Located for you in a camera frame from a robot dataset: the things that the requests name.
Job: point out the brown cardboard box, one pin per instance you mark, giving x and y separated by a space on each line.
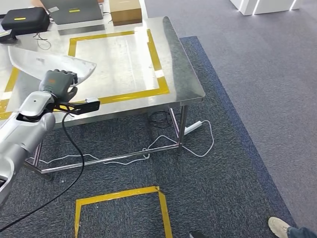
124 13

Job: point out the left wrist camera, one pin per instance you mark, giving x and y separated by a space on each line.
87 106

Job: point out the white display plinth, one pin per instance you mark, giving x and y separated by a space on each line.
267 6

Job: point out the black power adapter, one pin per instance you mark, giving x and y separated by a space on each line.
7 36

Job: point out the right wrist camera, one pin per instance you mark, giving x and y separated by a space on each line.
197 235

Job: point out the black zip case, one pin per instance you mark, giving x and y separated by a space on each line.
24 21

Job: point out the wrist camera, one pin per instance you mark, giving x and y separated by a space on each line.
87 106
197 235

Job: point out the person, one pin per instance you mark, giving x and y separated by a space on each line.
278 226

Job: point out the grey laptop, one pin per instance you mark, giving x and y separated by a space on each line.
74 14

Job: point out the white plastic car part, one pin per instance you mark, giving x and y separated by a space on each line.
49 64

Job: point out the white power strip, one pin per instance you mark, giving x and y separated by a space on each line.
193 128

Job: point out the steel workbench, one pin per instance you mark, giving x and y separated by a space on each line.
118 65

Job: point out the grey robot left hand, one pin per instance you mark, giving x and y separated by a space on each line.
58 83

